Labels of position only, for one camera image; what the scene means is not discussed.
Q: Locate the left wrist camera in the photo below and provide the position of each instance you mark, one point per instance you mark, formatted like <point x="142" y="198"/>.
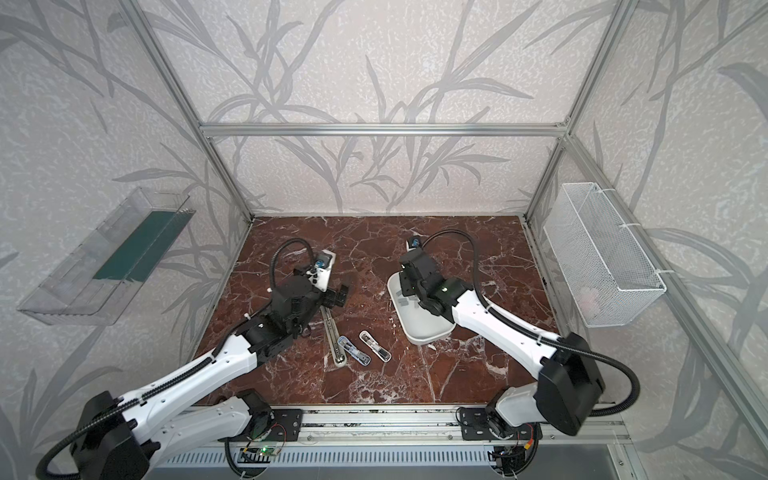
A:
<point x="320" y="272"/>

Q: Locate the small blue stapler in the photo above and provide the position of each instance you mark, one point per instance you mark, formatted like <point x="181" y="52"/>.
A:
<point x="348" y="346"/>

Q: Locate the beige black long stapler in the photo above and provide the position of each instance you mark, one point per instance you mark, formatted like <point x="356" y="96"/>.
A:
<point x="337" y="352"/>

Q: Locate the white oval tray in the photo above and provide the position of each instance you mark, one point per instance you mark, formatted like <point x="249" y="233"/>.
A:
<point x="419" y="326"/>

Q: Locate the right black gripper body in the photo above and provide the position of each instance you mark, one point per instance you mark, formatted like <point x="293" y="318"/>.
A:
<point x="409" y="274"/>

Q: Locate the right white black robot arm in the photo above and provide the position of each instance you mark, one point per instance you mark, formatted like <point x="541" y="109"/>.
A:
<point x="571" y="382"/>

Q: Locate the green circuit board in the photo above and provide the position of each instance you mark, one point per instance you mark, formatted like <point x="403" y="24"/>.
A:
<point x="262" y="454"/>

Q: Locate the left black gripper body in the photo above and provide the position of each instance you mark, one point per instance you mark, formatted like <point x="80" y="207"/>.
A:
<point x="335" y="295"/>

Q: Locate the clear plastic wall bin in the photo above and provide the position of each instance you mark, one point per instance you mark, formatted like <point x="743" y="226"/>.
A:
<point x="95" y="283"/>

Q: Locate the white wire mesh basket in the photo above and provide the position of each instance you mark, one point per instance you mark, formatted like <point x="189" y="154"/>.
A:
<point x="595" y="247"/>

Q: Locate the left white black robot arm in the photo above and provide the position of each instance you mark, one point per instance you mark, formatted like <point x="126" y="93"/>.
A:
<point x="127" y="436"/>

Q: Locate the small white stapler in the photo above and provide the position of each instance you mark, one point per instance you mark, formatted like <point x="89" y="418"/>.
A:
<point x="383" y="354"/>

